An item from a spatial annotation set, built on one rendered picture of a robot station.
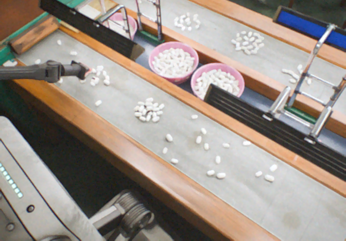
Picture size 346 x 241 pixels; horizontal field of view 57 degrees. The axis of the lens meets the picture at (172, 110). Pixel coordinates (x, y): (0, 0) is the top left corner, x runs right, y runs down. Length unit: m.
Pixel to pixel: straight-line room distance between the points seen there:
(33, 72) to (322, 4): 2.90
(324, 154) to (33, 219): 0.86
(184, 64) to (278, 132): 0.78
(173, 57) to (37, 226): 1.33
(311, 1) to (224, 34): 1.83
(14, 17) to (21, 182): 1.36
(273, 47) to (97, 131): 1.07
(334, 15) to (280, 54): 1.72
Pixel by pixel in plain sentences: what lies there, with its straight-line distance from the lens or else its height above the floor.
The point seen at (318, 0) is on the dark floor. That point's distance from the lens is 3.68.
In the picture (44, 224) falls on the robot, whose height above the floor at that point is 1.45.
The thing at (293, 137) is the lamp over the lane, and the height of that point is 1.09.
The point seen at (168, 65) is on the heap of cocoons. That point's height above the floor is 0.74.
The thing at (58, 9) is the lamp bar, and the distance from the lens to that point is 1.63.
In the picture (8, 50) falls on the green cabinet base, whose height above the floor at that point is 0.81.
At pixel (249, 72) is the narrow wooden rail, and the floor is 0.76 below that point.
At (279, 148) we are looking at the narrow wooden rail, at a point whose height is 0.76.
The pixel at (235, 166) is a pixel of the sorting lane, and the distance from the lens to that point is 1.42.
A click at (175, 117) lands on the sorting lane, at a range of 1.53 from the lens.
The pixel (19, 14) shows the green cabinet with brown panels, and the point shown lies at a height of 0.94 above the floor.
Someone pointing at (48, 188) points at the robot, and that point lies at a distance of 0.65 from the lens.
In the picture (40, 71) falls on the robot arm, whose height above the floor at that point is 1.02.
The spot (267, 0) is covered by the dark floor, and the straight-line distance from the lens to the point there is 3.52.
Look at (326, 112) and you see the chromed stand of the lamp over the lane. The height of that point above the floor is 1.12.
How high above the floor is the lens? 2.01
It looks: 55 degrees down
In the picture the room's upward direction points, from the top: 3 degrees counter-clockwise
